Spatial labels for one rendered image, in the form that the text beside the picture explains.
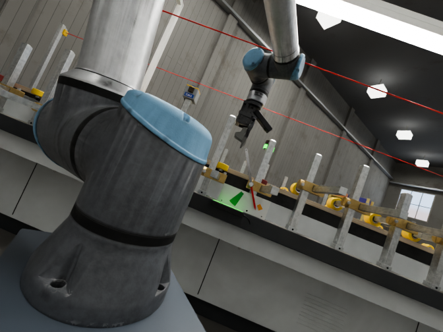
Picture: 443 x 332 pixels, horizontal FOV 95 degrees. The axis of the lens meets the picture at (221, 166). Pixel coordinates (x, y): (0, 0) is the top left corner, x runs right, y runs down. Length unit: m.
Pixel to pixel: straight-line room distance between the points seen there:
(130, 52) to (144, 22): 0.06
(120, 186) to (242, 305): 1.29
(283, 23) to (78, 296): 0.75
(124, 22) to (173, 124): 0.23
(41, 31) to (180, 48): 2.59
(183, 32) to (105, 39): 5.48
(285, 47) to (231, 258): 1.12
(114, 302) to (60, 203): 1.39
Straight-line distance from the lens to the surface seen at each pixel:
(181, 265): 1.40
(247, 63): 0.90
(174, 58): 5.60
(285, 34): 0.77
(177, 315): 0.36
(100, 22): 0.46
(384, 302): 1.48
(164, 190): 0.27
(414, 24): 2.21
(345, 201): 1.24
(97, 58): 0.44
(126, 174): 0.27
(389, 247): 1.39
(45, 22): 5.39
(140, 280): 0.30
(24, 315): 0.32
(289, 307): 1.53
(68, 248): 0.31
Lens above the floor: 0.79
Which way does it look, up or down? 4 degrees up
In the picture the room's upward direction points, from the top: 22 degrees clockwise
